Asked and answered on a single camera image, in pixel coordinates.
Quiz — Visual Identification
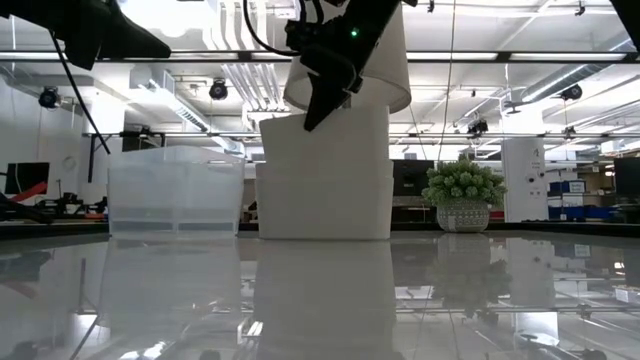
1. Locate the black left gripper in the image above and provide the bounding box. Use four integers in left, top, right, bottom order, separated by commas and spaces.
0, 0, 172, 71

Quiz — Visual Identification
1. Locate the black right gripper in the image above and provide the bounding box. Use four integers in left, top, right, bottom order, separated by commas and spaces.
287, 0, 401, 132

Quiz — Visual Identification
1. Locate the shelf with blue bins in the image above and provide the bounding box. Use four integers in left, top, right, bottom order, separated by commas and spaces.
548, 178, 617, 222

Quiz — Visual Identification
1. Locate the white shade table lamp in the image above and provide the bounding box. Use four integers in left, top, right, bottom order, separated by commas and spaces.
283, 0, 413, 115

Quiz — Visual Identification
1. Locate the black monitor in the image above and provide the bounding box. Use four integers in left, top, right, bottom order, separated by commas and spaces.
392, 159, 436, 197
613, 157, 640, 197

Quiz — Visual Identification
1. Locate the green succulent in patterned pot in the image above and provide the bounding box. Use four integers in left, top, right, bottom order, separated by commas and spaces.
422, 157, 509, 234

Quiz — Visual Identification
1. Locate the white pillar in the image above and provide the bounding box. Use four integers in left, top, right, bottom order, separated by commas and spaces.
501, 137, 550, 224

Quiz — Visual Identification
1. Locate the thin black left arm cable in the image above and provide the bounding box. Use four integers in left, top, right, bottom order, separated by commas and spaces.
49, 29, 112, 156

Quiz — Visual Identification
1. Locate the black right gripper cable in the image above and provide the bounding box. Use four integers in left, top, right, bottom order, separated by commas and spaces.
243, 0, 301, 58

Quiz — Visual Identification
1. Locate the horizontal ceiling rail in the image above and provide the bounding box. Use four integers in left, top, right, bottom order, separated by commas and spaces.
82, 129, 640, 141

